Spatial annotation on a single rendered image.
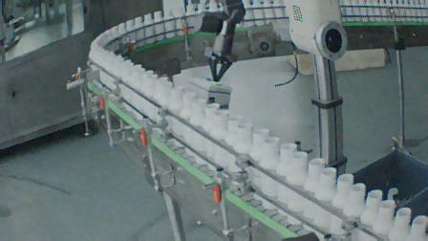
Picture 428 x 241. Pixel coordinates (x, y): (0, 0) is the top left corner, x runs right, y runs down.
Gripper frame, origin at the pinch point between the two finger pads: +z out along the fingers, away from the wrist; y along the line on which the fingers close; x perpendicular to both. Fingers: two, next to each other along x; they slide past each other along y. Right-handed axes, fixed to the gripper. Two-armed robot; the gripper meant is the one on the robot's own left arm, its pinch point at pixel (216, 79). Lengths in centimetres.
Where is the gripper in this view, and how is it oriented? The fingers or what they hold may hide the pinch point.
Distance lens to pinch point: 205.5
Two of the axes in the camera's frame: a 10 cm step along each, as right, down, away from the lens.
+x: 8.7, 0.8, 4.8
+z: -1.9, 9.6, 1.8
